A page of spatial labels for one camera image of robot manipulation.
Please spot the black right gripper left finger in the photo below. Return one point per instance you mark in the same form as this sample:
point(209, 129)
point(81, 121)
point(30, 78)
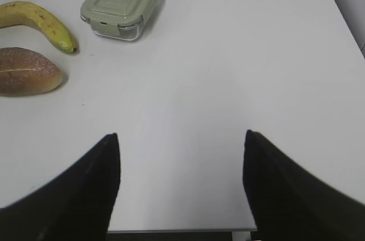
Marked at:
point(76, 205)

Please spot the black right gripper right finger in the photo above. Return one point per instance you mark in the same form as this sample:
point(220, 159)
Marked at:
point(289, 203)

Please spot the brown bread roll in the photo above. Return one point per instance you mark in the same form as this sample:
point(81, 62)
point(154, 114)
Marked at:
point(25, 72)

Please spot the green lid glass container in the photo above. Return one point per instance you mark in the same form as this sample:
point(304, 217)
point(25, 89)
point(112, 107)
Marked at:
point(119, 19)

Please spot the yellow banana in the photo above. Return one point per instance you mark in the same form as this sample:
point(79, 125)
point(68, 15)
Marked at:
point(32, 15)

